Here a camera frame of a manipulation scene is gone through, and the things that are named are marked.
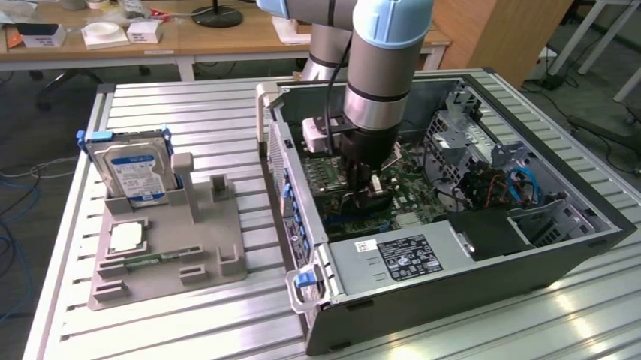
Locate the white table frame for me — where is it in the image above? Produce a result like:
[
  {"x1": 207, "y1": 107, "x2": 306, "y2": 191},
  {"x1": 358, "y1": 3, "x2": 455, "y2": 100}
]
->
[{"x1": 545, "y1": 0, "x2": 641, "y2": 103}]

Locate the white paper box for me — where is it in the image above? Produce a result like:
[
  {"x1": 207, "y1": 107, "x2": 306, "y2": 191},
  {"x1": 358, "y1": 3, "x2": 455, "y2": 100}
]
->
[{"x1": 271, "y1": 16, "x2": 313, "y2": 46}]

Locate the black plastic cover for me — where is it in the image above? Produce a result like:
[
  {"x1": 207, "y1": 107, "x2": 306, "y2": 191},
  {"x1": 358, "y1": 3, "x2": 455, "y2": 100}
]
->
[{"x1": 430, "y1": 208, "x2": 536, "y2": 263}]

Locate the green motherboard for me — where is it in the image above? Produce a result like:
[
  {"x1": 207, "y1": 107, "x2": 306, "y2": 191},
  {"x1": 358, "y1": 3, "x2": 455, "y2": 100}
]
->
[{"x1": 289, "y1": 123, "x2": 455, "y2": 243}]

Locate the wooden cabinet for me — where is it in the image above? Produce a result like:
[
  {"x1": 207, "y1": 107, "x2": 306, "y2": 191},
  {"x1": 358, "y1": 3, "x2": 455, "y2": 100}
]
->
[{"x1": 433, "y1": 0, "x2": 576, "y2": 89}]

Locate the white round holder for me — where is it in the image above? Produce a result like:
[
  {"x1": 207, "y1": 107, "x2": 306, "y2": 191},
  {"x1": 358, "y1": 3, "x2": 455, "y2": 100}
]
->
[{"x1": 80, "y1": 21, "x2": 131, "y2": 50}]

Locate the metal socket cover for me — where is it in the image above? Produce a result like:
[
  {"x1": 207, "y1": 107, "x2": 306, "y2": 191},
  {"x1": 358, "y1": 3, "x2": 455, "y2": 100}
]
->
[{"x1": 389, "y1": 140, "x2": 407, "y2": 170}]

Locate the grey disk bay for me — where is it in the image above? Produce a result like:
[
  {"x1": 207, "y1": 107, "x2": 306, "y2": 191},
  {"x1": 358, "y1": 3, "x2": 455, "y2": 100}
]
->
[{"x1": 505, "y1": 197, "x2": 600, "y2": 251}]

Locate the hard disk in blue caddy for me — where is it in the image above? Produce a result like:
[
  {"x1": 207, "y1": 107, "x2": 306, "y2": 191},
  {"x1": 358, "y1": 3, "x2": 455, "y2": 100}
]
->
[{"x1": 75, "y1": 126, "x2": 175, "y2": 209}]

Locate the black open PC case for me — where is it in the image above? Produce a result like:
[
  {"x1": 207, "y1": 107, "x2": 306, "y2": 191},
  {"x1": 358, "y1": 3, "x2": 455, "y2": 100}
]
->
[{"x1": 254, "y1": 73, "x2": 637, "y2": 356}]

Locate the white labelled box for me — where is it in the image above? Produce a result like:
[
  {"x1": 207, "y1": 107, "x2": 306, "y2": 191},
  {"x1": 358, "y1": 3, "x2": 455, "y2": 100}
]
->
[{"x1": 126, "y1": 20, "x2": 164, "y2": 45}]

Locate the blue floor cable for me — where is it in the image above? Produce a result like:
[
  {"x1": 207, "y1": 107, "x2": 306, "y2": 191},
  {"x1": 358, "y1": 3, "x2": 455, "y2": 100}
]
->
[{"x1": 0, "y1": 178, "x2": 44, "y2": 323}]

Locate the white box with black lid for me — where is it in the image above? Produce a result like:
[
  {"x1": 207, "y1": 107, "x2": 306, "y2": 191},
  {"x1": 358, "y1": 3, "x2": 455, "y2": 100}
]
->
[{"x1": 13, "y1": 22, "x2": 68, "y2": 49}]

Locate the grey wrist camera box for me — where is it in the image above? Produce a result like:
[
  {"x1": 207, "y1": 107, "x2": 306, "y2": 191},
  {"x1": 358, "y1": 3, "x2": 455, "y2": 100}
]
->
[{"x1": 302, "y1": 117, "x2": 346, "y2": 155}]

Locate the black chair base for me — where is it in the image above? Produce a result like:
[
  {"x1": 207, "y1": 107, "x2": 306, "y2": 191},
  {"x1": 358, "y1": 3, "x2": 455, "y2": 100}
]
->
[
  {"x1": 28, "y1": 65, "x2": 152, "y2": 113},
  {"x1": 566, "y1": 99, "x2": 641, "y2": 153}
]

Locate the black lamp base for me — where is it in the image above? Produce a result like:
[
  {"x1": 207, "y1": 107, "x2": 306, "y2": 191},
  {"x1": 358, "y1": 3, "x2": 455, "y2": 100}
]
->
[{"x1": 191, "y1": 0, "x2": 244, "y2": 29}]

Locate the black camera cable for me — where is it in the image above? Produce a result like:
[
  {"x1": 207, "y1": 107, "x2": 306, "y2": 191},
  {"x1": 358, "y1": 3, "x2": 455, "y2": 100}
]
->
[{"x1": 322, "y1": 0, "x2": 355, "y2": 153}]

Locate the grey power supply unit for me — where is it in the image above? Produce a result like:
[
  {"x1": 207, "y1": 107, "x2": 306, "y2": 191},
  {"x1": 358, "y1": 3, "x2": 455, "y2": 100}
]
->
[{"x1": 314, "y1": 219, "x2": 475, "y2": 298}]

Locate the wooden desk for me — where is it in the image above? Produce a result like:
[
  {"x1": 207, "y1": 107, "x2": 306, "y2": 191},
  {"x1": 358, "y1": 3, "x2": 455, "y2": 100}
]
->
[
  {"x1": 178, "y1": 0, "x2": 455, "y2": 82},
  {"x1": 0, "y1": 0, "x2": 180, "y2": 72}
]

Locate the black floor adapter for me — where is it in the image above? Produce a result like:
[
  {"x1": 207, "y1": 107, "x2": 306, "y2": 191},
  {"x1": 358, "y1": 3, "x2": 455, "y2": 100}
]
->
[{"x1": 538, "y1": 73, "x2": 566, "y2": 92}]

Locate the silver CPU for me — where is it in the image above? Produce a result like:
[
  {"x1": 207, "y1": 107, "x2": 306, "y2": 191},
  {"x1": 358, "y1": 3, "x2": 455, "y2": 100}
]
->
[{"x1": 108, "y1": 221, "x2": 144, "y2": 253}]

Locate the blue wire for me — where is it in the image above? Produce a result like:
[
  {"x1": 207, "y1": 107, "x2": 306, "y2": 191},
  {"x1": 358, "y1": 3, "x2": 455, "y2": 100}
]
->
[{"x1": 505, "y1": 167, "x2": 546, "y2": 206}]

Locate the grey parts rack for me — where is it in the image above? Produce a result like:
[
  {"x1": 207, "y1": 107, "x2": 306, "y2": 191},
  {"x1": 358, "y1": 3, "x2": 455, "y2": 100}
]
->
[{"x1": 87, "y1": 151, "x2": 251, "y2": 312}]

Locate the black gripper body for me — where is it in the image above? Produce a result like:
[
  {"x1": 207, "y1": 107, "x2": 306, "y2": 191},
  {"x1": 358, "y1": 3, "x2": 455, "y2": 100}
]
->
[{"x1": 338, "y1": 125, "x2": 403, "y2": 177}]

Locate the graphics card with metal bracket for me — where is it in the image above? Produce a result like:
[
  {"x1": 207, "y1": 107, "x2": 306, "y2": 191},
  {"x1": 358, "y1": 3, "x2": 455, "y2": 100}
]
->
[{"x1": 322, "y1": 189, "x2": 398, "y2": 222}]

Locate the red wire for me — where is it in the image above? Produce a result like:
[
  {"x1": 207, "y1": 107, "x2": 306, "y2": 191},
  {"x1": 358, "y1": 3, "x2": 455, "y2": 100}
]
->
[{"x1": 486, "y1": 173, "x2": 504, "y2": 208}]

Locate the perforated metal drive cage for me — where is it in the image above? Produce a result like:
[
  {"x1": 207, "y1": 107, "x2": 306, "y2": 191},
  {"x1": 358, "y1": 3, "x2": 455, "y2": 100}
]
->
[{"x1": 422, "y1": 80, "x2": 508, "y2": 196}]

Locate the green RAM stick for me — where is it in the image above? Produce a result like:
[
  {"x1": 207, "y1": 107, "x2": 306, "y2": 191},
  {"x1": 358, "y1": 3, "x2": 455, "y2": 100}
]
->
[{"x1": 122, "y1": 249, "x2": 202, "y2": 269}]

